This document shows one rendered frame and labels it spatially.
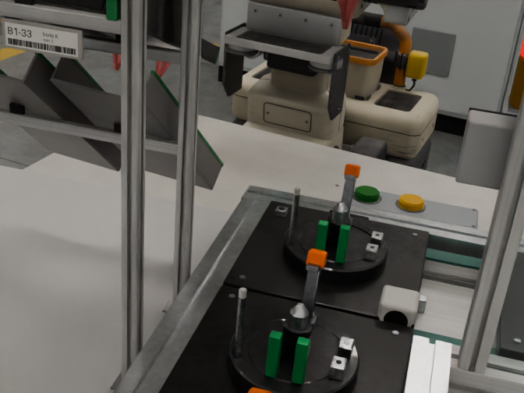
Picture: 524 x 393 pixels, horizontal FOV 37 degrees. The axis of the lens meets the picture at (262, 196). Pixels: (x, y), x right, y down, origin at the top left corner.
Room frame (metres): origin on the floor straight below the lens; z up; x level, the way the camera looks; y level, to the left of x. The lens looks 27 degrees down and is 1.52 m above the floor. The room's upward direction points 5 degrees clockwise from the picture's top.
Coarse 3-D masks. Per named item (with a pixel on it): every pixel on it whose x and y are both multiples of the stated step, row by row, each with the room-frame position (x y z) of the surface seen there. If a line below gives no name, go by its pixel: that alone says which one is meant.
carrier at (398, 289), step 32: (288, 224) 0.98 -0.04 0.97; (320, 224) 0.86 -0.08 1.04; (352, 224) 0.96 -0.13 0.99; (384, 224) 1.01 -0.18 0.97; (256, 256) 0.89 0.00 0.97; (288, 256) 0.88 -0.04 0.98; (352, 256) 0.88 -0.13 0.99; (384, 256) 0.88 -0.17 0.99; (416, 256) 0.92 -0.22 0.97; (256, 288) 0.81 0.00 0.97; (288, 288) 0.82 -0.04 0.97; (320, 288) 0.82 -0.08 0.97; (352, 288) 0.83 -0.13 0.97; (384, 288) 0.81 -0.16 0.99; (416, 288) 0.84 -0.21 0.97; (384, 320) 0.77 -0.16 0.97
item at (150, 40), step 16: (48, 0) 0.81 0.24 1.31; (64, 0) 0.80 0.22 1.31; (80, 0) 0.79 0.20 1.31; (96, 0) 0.79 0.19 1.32; (160, 0) 0.88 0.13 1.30; (176, 0) 0.91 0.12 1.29; (160, 16) 0.88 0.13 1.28; (176, 16) 0.91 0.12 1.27; (160, 32) 0.88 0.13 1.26; (176, 32) 0.91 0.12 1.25; (176, 48) 0.93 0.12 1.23; (208, 48) 0.99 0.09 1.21
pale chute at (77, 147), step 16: (32, 64) 0.90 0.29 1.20; (48, 64) 0.92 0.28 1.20; (0, 80) 0.91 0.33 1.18; (16, 80) 0.89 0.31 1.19; (32, 80) 0.90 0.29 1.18; (48, 80) 0.92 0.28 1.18; (0, 96) 0.96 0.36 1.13; (16, 96) 0.94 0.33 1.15; (32, 96) 0.91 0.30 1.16; (48, 96) 0.92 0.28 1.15; (64, 96) 0.95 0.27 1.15; (32, 112) 0.97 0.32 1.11; (48, 112) 0.94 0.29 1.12; (64, 112) 0.95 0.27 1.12; (80, 112) 0.98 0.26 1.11; (32, 128) 1.04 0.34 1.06; (48, 144) 1.08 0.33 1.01; (64, 144) 1.05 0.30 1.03; (80, 144) 1.02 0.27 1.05; (96, 144) 1.01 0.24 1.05; (112, 144) 1.05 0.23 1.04; (80, 160) 1.09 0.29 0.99; (96, 160) 1.06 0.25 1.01; (112, 160) 1.05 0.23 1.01
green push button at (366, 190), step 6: (360, 186) 1.12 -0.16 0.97; (366, 186) 1.12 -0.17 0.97; (360, 192) 1.10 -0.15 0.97; (366, 192) 1.10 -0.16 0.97; (372, 192) 1.11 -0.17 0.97; (378, 192) 1.11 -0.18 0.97; (360, 198) 1.09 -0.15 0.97; (366, 198) 1.09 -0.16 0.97; (372, 198) 1.09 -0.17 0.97; (378, 198) 1.10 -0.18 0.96
